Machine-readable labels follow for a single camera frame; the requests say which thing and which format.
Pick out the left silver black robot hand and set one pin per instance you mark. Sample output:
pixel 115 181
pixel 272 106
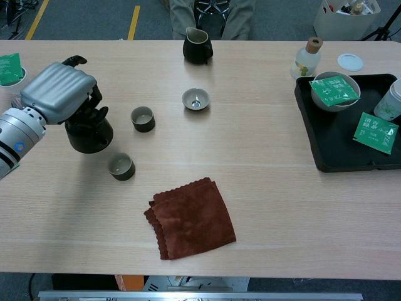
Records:
pixel 59 91

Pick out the black teapot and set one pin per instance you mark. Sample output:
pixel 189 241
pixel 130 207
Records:
pixel 91 141

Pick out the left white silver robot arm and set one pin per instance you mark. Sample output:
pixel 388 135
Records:
pixel 15 138

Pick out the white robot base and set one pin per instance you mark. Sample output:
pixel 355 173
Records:
pixel 194 282

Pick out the dark green ceramic teacup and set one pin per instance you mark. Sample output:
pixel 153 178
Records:
pixel 142 126
pixel 122 175

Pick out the white paper cup blue band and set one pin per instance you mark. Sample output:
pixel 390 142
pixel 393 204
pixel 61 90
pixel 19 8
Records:
pixel 11 89

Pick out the green tea packet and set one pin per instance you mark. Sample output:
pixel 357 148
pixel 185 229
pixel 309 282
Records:
pixel 9 70
pixel 335 89
pixel 374 133

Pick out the grey ceramic strainer bowl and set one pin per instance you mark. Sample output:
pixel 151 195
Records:
pixel 188 101

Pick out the black ceramic pitcher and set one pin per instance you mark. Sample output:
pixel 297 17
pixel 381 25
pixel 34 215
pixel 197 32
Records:
pixel 194 53

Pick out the person in khaki trousers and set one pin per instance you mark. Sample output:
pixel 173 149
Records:
pixel 183 19

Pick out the office chair base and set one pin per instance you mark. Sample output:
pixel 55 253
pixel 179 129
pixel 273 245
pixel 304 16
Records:
pixel 210 6

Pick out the brown folded cloth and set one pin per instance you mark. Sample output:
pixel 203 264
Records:
pixel 194 219

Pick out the orange object under table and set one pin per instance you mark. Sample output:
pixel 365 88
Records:
pixel 128 282

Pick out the frosted bottle with wooden cap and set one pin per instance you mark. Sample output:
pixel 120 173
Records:
pixel 305 59

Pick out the white bowl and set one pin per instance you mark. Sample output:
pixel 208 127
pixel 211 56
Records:
pixel 322 103

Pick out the black plastic tray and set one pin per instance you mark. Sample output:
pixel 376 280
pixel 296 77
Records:
pixel 338 147

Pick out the white storage basket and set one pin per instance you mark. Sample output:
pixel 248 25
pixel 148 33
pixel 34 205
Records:
pixel 341 25

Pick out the white round lid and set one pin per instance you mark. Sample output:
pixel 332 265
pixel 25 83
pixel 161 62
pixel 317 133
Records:
pixel 350 62

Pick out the black tripod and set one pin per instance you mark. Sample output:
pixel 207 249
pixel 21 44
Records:
pixel 380 31

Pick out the leaf print paper cup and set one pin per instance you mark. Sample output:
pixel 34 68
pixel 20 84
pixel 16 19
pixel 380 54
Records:
pixel 390 103

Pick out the aluminium rail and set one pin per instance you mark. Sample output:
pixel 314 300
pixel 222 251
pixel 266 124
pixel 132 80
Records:
pixel 200 296

